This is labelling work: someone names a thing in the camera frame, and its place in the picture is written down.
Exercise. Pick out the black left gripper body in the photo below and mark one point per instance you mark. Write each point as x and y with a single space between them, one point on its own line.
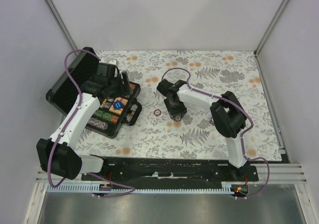
116 86

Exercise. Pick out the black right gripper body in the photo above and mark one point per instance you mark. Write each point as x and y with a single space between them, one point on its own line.
176 108

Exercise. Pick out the red Texas Holdem card deck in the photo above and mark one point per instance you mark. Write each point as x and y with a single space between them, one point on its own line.
124 101

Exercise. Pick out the blue small blind button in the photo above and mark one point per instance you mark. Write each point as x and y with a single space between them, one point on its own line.
117 105

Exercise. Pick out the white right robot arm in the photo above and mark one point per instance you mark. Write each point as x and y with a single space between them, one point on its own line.
226 113

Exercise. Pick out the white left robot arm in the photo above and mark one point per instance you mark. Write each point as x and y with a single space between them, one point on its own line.
57 154

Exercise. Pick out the black poker set case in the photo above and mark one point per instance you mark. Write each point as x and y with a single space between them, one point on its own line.
63 93

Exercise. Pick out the red purple chip row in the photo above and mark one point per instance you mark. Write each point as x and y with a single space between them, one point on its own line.
132 86

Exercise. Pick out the red 5 poker chip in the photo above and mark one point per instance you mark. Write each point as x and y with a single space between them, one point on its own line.
157 112

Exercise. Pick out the floral patterned table mat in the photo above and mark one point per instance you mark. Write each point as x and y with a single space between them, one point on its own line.
194 137

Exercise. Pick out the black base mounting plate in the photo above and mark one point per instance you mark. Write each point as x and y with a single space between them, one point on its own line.
172 173

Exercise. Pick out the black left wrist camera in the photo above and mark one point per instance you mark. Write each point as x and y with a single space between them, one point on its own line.
106 70

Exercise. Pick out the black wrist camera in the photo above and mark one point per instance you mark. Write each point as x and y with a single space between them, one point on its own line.
106 70
165 87

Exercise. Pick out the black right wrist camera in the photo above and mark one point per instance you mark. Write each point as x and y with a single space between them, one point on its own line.
165 87

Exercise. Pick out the white slotted cable duct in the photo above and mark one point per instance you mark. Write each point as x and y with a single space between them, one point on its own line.
97 189

